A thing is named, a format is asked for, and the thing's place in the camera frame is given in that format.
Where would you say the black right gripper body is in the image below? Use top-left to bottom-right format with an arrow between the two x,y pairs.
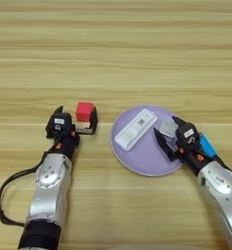
168,145 -> 219,177

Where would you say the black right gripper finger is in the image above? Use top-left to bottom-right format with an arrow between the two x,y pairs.
172,115 -> 187,126
153,127 -> 177,162

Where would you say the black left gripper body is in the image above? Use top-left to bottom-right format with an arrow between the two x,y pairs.
45,127 -> 97,159

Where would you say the small silver square block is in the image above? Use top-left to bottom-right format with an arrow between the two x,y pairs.
159,118 -> 179,139

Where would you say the red cube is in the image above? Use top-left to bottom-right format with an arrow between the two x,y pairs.
75,102 -> 96,123

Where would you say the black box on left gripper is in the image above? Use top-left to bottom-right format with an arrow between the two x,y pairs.
45,111 -> 73,140

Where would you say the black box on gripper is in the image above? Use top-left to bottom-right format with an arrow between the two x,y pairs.
175,121 -> 200,147
45,111 -> 73,140

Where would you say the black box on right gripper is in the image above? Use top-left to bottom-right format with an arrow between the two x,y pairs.
175,121 -> 200,147

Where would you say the round purple plate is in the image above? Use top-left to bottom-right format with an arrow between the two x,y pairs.
110,104 -> 189,178

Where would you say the white remote-shaped device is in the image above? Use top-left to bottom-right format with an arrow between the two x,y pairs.
114,108 -> 159,152

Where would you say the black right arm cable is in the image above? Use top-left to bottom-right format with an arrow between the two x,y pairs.
214,155 -> 232,181

